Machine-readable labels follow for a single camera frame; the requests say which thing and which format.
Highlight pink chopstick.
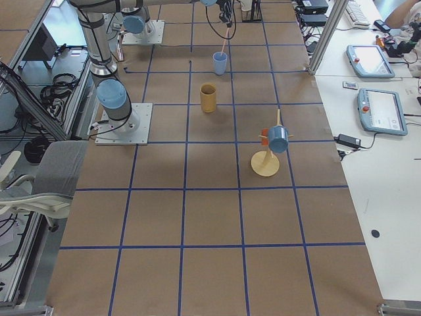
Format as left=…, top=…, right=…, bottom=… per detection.
left=220, top=27, right=230, bottom=56

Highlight bamboo cylinder holder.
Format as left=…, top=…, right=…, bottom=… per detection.
left=200, top=83, right=216, bottom=113

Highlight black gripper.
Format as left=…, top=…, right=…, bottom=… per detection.
left=218, top=0, right=232, bottom=28

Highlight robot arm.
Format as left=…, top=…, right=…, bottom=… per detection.
left=122, top=7, right=155, bottom=38
left=70, top=1, right=192, bottom=132

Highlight teach pendant far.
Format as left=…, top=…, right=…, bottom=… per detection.
left=346, top=45, right=395, bottom=79

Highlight teach pendant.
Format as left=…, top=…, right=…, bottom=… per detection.
left=346, top=45, right=395, bottom=79
left=357, top=88, right=408, bottom=136

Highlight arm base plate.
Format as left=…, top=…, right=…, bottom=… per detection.
left=122, top=16, right=165, bottom=45
left=95, top=103, right=153, bottom=145

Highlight aluminium frame post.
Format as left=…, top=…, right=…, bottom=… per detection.
left=308, top=0, right=348, bottom=75

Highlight teach pendant near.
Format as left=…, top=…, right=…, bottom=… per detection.
left=357, top=88, right=408, bottom=136

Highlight orange object on stand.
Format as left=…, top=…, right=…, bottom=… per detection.
left=259, top=128, right=269, bottom=146

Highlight light blue plastic cup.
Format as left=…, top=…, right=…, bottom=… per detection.
left=212, top=51, right=228, bottom=76

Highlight grey office chair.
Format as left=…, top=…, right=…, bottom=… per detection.
left=1, top=140, right=88, bottom=232

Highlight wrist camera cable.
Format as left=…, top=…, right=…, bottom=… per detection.
left=205, top=5, right=237, bottom=41

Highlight blue mug on stand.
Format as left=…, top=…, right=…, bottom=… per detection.
left=268, top=125, right=289, bottom=153

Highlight round wooden stand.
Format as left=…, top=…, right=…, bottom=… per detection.
left=251, top=109, right=291, bottom=177

